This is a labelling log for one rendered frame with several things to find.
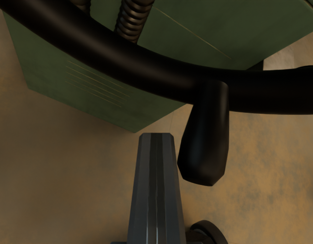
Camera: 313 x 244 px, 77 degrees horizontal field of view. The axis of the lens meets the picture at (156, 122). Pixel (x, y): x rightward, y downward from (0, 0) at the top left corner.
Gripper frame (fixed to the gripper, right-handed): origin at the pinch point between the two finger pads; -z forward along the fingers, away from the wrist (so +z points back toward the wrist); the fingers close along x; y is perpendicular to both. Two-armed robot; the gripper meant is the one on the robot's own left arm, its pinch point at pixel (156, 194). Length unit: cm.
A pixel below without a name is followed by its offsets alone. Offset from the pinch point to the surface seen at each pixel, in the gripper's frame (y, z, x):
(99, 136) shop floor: -47, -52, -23
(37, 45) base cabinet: -8, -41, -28
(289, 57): -6.2, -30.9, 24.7
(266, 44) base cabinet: -2.0, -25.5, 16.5
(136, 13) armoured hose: 4.6, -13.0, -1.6
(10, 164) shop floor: -44, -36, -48
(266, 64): -5.5, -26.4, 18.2
